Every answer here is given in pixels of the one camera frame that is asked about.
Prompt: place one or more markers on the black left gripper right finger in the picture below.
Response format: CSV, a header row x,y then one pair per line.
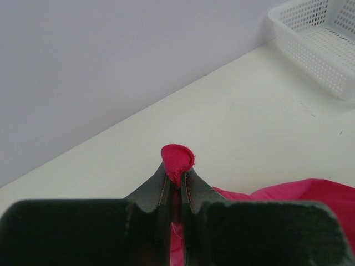
x,y
217,231

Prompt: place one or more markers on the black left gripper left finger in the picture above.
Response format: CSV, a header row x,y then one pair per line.
x,y
134,230

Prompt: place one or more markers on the white perforated plastic basket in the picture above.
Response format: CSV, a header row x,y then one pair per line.
x,y
319,37

